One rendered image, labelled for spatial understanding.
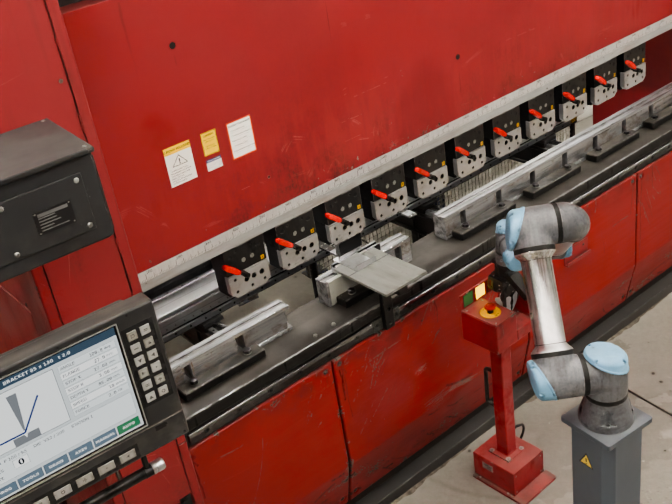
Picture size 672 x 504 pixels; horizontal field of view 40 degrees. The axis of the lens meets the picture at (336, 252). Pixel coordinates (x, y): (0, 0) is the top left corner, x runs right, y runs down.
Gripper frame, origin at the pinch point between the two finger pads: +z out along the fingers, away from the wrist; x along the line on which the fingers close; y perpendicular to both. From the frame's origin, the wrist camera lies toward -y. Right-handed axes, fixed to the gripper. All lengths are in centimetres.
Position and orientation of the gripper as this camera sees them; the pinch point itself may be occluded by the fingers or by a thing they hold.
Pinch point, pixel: (510, 311)
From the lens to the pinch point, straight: 324.7
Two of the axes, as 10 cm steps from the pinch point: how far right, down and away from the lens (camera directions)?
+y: -6.7, -3.6, 6.5
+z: 0.9, 8.3, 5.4
